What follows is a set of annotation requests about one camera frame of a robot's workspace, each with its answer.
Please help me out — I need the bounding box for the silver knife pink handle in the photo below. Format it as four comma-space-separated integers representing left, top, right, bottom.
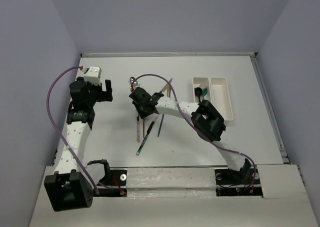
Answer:
136, 116, 141, 143

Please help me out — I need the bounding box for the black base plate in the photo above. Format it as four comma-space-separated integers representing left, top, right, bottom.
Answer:
93, 168, 128, 198
214, 168, 263, 197

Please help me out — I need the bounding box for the copper spoon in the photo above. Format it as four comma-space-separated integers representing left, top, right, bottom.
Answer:
142, 118, 146, 138

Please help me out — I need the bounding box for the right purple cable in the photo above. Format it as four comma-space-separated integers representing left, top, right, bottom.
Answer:
133, 73, 258, 188

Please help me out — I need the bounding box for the teal plastic spoon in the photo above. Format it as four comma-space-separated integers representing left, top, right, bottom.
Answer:
202, 87, 208, 99

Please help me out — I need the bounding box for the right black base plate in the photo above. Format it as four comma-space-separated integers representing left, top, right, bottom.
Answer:
214, 168, 263, 197

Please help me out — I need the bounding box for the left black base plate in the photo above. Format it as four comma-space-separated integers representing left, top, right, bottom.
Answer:
93, 168, 128, 198

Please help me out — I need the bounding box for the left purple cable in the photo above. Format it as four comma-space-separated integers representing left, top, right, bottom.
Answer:
46, 66, 100, 195

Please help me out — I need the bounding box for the silver spoon teal handle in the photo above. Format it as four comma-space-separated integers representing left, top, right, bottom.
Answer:
129, 76, 137, 85

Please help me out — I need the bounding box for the black spoon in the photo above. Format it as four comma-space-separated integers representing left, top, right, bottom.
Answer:
194, 87, 203, 103

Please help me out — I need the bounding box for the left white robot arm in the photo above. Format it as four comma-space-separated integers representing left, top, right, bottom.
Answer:
44, 77, 113, 212

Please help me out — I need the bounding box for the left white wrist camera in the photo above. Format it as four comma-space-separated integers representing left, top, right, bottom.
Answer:
81, 66, 102, 86

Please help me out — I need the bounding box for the purple cable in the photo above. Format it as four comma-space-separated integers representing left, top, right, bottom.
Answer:
133, 73, 258, 188
46, 66, 100, 195

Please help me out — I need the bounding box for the white two-compartment container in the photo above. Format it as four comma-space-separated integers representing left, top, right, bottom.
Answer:
192, 77, 234, 122

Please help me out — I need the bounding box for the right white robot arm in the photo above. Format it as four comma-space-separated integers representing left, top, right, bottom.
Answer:
129, 87, 252, 183

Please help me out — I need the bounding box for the silver knife dark handle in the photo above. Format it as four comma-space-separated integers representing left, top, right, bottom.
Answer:
159, 78, 173, 93

